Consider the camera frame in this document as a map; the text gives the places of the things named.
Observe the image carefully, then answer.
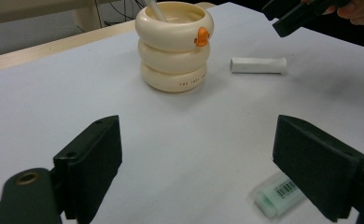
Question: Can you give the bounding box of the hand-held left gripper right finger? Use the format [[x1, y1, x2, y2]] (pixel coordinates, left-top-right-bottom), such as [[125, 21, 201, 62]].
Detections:
[[272, 114, 364, 223]]

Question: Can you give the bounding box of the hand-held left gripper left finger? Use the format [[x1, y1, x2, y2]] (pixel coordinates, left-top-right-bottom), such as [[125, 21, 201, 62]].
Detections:
[[52, 115, 123, 224]]

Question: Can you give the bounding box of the green and white highlighter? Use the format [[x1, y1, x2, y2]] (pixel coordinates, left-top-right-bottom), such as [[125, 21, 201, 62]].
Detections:
[[254, 172, 307, 218]]

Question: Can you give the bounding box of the white cylindrical tube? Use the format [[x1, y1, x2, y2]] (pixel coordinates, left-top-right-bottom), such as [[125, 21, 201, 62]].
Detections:
[[230, 56, 287, 75]]

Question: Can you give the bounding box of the cream ringed pen holder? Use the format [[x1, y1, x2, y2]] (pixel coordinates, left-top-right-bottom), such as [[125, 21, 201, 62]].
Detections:
[[134, 1, 215, 93]]

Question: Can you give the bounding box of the clear pen with pink tip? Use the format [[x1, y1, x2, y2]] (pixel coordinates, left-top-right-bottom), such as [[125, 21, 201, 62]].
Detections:
[[144, 0, 168, 23]]

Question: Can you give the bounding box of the light wooden table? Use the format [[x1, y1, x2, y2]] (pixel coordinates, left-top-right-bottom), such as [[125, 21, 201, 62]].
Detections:
[[0, 2, 217, 75]]

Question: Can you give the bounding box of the beige wooden desk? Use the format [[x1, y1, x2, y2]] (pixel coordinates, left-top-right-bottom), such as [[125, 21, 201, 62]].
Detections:
[[0, 0, 147, 33]]

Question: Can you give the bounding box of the bundle of black cables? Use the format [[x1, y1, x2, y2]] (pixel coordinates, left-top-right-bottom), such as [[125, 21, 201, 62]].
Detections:
[[92, 0, 147, 28]]

